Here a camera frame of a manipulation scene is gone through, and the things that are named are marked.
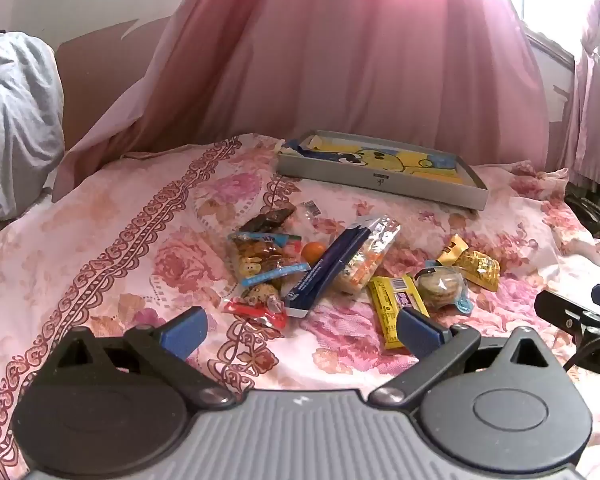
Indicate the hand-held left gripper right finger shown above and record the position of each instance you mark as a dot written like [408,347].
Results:
[420,332]

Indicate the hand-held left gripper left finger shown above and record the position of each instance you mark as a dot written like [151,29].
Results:
[185,331]

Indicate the yellow candy bar packet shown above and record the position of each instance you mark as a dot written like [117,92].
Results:
[387,310]

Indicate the round cookie packet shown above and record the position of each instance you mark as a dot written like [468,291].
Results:
[441,287]

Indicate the red candy packet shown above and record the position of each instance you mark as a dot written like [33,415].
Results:
[255,311]

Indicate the gold snack packet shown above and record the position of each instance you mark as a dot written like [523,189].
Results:
[475,265]

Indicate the orange white cracker packet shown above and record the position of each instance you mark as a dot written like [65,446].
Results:
[367,260]

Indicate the cartoon biscuit packet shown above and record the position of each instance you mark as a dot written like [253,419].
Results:
[260,260]

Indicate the navy blue snack packet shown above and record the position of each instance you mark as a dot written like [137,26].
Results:
[320,272]

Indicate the clear packet of dark snack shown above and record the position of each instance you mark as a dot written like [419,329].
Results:
[267,221]

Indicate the grey cardboard box tray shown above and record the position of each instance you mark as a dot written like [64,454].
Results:
[380,181]

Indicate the dark bedside objects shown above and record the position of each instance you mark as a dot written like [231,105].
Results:
[592,215]

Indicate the floral pink bedsheet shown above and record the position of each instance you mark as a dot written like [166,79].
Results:
[105,240]

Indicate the small orange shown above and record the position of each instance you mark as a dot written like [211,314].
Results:
[312,253]

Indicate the white quilt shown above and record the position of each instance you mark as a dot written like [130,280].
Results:
[15,125]

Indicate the pink curtain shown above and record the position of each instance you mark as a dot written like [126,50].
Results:
[355,60]

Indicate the bright window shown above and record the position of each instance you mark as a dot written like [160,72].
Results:
[555,5]

